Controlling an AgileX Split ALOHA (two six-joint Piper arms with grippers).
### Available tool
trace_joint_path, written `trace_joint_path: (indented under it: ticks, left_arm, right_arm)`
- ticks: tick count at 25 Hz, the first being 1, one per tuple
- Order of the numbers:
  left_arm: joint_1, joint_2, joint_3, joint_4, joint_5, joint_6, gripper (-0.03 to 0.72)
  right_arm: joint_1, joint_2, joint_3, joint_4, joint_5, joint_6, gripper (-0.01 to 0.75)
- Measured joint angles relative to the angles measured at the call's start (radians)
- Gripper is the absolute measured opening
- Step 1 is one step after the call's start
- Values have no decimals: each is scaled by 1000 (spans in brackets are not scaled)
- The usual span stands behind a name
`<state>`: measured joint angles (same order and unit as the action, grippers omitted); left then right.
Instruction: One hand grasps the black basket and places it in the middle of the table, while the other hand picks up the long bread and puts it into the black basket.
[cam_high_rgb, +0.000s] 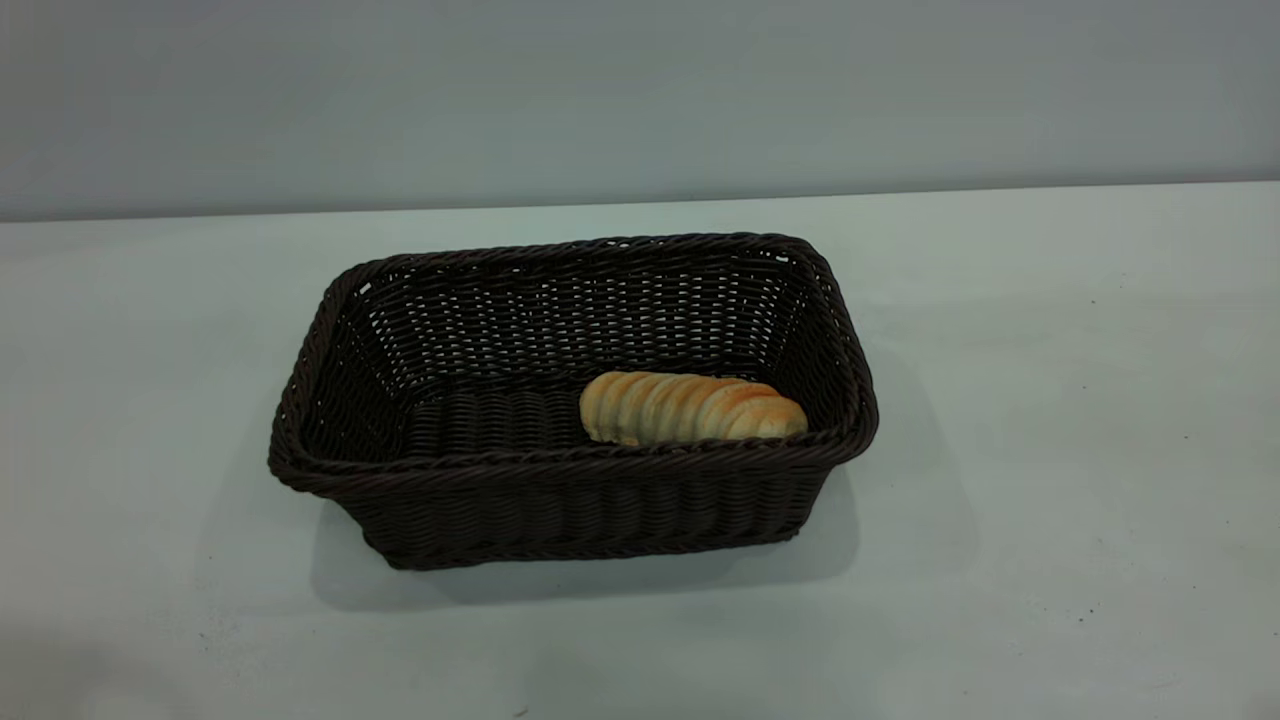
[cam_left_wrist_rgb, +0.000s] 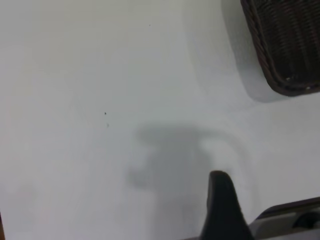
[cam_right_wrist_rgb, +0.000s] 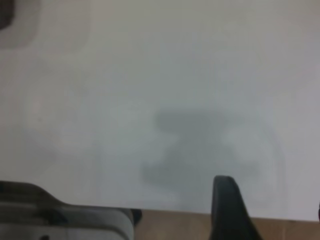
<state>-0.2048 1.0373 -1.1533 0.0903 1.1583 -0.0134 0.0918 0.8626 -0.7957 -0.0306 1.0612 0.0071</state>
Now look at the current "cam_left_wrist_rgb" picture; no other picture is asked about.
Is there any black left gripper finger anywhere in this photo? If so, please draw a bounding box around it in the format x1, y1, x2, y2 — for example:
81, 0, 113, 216
199, 170, 256, 240

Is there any grey metal stand frame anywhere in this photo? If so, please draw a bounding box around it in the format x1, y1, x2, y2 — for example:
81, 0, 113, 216
247, 196, 320, 240

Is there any black woven rectangular basket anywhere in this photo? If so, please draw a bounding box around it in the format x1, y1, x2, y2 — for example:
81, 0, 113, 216
239, 0, 320, 97

